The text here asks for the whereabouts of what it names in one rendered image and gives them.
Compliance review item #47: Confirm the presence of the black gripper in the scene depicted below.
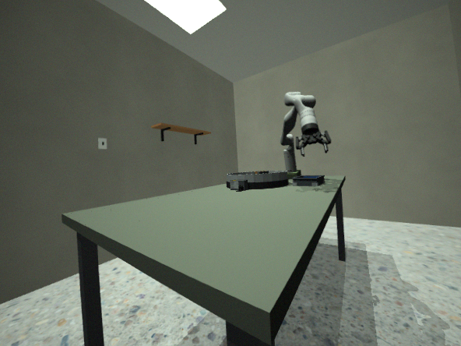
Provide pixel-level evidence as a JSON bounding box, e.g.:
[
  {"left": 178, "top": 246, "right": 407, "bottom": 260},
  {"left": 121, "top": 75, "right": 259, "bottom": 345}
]
[{"left": 296, "top": 123, "right": 331, "bottom": 157}]

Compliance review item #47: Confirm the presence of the grey round turntable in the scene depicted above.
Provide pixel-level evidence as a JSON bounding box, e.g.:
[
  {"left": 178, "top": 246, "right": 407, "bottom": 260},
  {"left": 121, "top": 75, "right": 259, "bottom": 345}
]
[{"left": 227, "top": 171, "right": 288, "bottom": 192}]

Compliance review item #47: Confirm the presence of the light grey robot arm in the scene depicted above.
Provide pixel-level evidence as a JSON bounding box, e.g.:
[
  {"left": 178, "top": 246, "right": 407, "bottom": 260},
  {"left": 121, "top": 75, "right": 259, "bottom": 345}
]
[{"left": 280, "top": 92, "right": 318, "bottom": 173}]

